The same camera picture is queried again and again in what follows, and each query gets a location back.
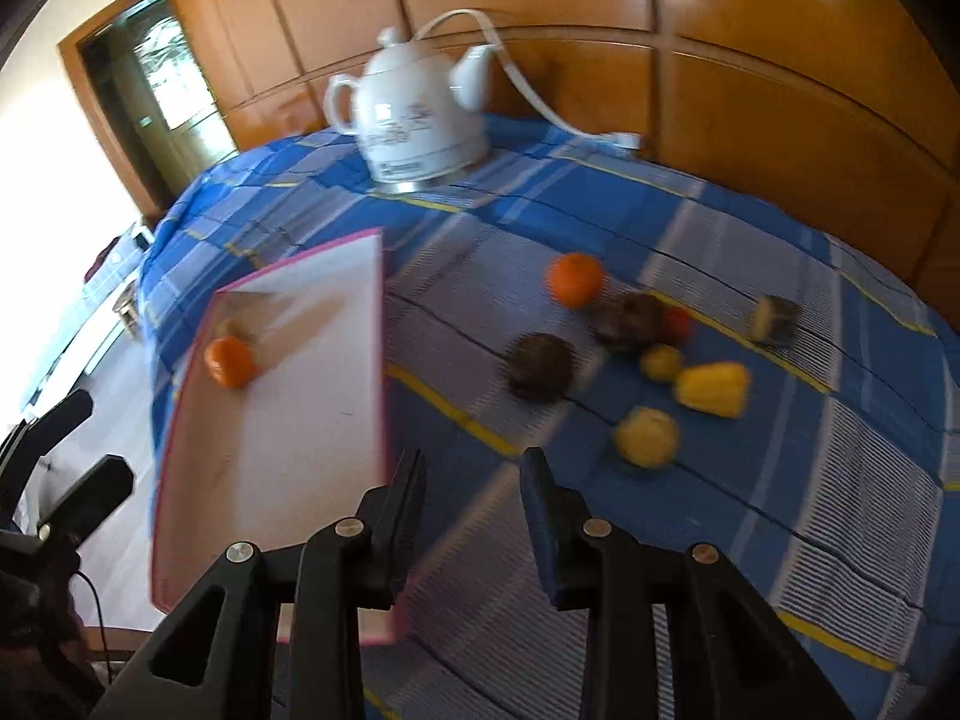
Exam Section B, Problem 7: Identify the small wooden stool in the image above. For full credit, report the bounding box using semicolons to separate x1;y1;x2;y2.
112;281;142;340

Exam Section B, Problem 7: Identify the wooden door with glass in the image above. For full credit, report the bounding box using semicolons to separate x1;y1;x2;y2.
59;0;236;224

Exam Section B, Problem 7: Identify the white tray with pink rim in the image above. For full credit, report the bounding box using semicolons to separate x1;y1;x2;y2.
149;229;394;611

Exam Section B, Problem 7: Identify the pale yellow fruit piece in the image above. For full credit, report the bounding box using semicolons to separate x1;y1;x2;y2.
613;406;680;470

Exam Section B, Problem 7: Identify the dark brown round fruit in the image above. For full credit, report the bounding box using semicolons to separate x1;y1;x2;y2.
505;333;576;403

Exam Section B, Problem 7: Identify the small orange mandarin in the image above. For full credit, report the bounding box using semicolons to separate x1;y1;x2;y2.
545;252;605;310

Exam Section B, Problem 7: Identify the white sofa with cushions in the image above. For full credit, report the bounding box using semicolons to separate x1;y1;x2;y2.
21;223;153;418

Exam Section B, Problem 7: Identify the yellow fruit chunk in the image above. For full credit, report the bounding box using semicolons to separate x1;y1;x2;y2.
674;362;752;419

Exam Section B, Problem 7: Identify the small red tomato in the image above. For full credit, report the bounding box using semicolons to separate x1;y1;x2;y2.
662;305;693;348

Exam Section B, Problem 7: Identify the large orange mandarin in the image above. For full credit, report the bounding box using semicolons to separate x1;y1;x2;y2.
203;335;259;390

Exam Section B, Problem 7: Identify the white kettle power cable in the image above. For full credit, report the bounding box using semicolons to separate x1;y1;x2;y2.
412;8;644;152

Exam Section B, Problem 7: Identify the cut log-shaped vegetable piece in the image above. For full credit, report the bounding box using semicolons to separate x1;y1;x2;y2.
748;294;802;348

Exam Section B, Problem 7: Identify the blue plaid tablecloth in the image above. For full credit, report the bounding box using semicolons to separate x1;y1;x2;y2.
139;117;958;718

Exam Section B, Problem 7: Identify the dark brown dried fruit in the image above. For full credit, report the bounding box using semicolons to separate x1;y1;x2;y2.
590;291;664;356

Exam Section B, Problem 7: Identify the white ceramic electric kettle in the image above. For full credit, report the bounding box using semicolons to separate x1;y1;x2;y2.
322;28;494;193

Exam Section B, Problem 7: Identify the small yellow round fruit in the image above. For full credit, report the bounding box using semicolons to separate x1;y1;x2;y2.
640;344;685;383

